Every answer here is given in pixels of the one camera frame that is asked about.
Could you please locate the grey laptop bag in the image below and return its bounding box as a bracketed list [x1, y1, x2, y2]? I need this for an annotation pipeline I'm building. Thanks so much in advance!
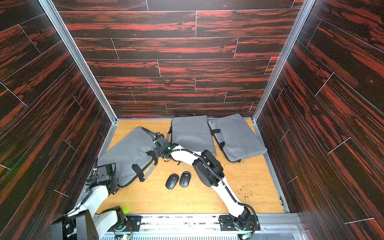
[208, 114, 267, 163]
[98, 127, 161, 188]
[166, 116, 216, 157]

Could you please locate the black computer mouse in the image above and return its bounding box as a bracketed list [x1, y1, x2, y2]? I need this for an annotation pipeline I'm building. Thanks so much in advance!
[180, 171, 191, 188]
[166, 174, 179, 190]

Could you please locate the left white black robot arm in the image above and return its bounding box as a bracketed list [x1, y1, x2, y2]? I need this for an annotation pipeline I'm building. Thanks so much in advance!
[51, 163, 127, 240]

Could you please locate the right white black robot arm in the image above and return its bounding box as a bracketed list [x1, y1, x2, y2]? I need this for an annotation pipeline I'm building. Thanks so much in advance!
[152, 133, 261, 231]

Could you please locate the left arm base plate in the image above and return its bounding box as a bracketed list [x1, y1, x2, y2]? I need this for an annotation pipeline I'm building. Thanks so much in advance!
[107, 215, 142, 233]

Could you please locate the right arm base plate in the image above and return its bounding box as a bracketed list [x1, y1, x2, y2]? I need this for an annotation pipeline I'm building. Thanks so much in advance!
[218, 214, 261, 231]

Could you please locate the aluminium front rail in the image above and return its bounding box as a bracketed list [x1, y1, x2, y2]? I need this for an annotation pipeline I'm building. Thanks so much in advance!
[99, 214, 310, 240]

